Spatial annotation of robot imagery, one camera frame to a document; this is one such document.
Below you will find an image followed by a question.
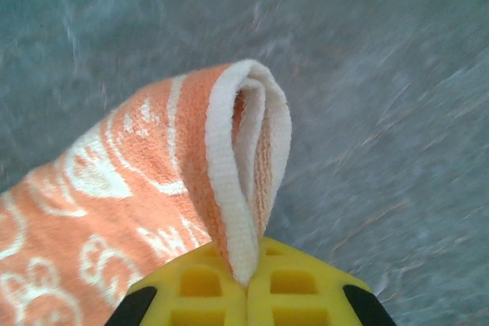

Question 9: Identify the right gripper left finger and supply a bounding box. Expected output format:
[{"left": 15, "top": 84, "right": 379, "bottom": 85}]
[{"left": 108, "top": 244, "right": 248, "bottom": 326}]

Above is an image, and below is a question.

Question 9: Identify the pale orange patterned towel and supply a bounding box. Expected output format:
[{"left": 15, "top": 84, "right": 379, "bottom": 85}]
[{"left": 0, "top": 58, "right": 294, "bottom": 326}]

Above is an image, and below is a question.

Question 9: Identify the grey marbled table mat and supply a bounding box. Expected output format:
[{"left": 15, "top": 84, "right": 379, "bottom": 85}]
[{"left": 0, "top": 0, "right": 489, "bottom": 326}]

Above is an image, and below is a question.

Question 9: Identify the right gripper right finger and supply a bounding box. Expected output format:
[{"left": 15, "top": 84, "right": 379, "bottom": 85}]
[{"left": 245, "top": 236, "right": 398, "bottom": 326}]

